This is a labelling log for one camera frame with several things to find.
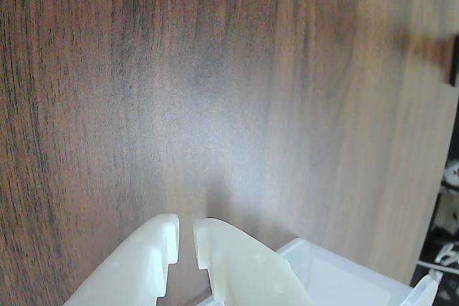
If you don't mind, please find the black flat block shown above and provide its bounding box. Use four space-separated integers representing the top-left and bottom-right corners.
443 33 459 89

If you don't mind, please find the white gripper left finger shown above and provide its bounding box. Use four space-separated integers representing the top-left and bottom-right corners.
62 213 181 306

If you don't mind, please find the clear plastic bin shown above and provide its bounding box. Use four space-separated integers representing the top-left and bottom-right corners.
196 236 440 306

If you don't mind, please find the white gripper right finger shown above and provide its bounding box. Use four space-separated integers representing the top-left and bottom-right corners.
192 217 313 306

